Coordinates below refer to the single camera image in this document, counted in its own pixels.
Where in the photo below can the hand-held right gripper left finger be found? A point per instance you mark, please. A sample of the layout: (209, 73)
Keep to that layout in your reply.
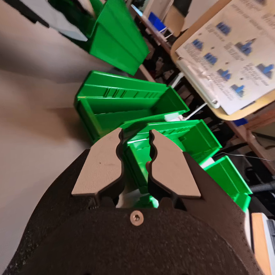
(101, 167)

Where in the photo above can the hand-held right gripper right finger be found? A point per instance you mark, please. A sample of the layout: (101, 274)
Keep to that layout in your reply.
(171, 169)

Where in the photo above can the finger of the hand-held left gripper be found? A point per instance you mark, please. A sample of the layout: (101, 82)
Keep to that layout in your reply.
(64, 23)
(89, 5)

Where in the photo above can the green plastic bin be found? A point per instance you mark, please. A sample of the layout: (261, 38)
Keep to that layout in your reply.
(225, 178)
(120, 38)
(120, 103)
(193, 137)

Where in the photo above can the wood-edged white desk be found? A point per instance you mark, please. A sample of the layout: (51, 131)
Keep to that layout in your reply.
(260, 247)

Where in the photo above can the person's right hand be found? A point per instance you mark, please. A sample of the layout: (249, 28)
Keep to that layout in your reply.
(147, 166)

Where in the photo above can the white stand rod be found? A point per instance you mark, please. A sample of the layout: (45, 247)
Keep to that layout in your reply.
(194, 111)

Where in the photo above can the blue storage box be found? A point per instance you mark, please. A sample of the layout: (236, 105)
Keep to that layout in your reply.
(156, 21)

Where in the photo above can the cardboard box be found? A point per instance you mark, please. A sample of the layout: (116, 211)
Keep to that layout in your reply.
(175, 19)

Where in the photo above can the white page holder bar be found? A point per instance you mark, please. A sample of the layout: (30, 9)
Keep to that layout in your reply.
(199, 81)

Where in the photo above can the instruction sheet on board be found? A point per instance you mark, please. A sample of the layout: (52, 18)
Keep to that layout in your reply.
(182, 32)

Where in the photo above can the printed instruction sheet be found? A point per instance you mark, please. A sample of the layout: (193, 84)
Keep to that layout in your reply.
(236, 64)

